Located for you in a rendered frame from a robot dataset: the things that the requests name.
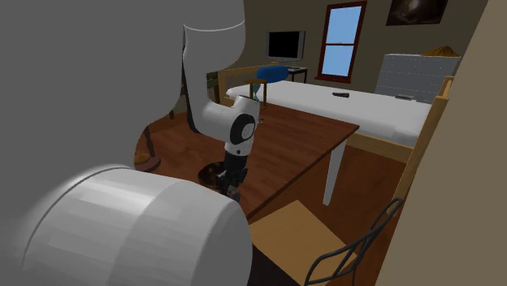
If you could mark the black remote control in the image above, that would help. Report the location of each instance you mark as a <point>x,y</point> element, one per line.
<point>340,94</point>

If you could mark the blue office chair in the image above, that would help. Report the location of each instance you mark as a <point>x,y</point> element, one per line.
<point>272,73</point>

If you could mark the white bed wooden frame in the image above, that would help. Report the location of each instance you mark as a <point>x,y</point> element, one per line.
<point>368,113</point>

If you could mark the dark wall picture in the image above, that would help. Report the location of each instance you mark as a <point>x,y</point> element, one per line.
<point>416,12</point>

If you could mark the white chest of drawers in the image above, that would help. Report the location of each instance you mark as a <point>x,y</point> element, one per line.
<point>414,77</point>

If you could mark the red-framed window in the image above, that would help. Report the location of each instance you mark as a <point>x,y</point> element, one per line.
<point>340,41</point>

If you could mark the brown round-based stand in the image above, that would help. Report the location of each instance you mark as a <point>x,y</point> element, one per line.
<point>148,161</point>

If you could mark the dark television table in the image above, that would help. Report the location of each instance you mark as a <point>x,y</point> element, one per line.
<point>298,70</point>

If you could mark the grey television black screen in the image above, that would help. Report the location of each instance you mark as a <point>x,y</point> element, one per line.
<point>285,45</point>

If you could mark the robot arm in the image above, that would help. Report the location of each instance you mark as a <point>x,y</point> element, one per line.
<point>99,119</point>

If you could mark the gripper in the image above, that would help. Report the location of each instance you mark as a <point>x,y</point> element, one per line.
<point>235,163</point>

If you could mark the grey remote control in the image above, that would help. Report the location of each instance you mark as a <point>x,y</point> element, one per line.
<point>404,97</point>

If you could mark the brown wooden table white legs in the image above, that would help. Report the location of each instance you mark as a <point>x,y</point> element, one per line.
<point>297,138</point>

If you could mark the dark brown bowl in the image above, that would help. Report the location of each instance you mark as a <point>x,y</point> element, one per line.
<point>208,174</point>

